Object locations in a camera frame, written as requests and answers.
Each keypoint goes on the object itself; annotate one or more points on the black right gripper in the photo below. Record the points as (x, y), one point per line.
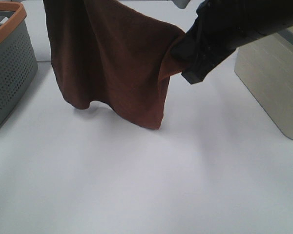
(230, 24)

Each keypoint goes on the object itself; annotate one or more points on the brown towel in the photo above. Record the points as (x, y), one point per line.
(102, 50)

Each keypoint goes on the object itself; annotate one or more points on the beige bin grey rim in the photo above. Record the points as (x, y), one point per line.
(266, 68)

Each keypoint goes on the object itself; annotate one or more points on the grey perforated basket orange rim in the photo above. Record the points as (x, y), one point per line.
(18, 64)

